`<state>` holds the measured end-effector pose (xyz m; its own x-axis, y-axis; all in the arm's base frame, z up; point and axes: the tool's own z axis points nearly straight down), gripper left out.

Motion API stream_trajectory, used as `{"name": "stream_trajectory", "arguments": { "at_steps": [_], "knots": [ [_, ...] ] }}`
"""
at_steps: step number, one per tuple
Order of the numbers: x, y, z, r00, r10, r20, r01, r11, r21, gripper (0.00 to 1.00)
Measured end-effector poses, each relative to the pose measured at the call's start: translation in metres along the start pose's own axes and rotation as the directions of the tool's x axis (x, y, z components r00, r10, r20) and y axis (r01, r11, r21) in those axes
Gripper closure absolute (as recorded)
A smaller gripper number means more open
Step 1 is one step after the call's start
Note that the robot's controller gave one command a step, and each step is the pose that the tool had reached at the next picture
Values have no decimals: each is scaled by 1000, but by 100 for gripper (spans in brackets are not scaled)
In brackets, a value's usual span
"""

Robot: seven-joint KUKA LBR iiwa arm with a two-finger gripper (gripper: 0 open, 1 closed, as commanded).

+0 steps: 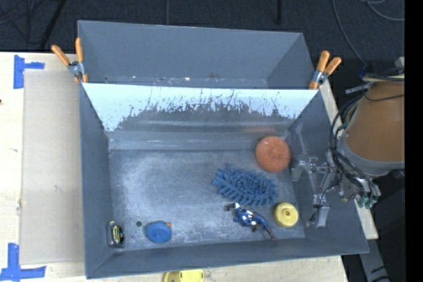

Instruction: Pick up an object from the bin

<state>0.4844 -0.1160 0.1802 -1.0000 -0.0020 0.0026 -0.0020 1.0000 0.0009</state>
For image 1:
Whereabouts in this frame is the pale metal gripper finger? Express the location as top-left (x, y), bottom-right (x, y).
top-left (290, 157), bottom-right (335, 182)
top-left (311, 172), bottom-right (335, 229)

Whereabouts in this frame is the orange ball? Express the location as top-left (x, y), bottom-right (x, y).
top-left (254, 135), bottom-right (292, 174)

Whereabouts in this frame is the yellow toy wheel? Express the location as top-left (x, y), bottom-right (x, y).
top-left (272, 202), bottom-right (299, 229)

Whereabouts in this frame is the blue chenille duster cloth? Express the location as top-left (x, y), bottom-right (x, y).
top-left (211, 164), bottom-right (280, 208)

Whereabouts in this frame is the blue toy figure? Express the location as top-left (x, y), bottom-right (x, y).
top-left (224, 202), bottom-right (278, 242)

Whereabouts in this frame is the grey metal bin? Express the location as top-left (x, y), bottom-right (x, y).
top-left (77, 19), bottom-right (370, 280)

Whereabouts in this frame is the yellow round toy piece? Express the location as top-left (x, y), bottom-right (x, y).
top-left (163, 269), bottom-right (206, 282)

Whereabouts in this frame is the blue toy wheel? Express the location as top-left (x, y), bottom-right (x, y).
top-left (144, 220), bottom-right (173, 244)

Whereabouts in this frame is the black and yellow tape measure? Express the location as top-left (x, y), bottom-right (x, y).
top-left (106, 220), bottom-right (126, 248)

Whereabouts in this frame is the pale wood flat board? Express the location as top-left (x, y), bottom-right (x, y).
top-left (19, 69), bottom-right (87, 265)

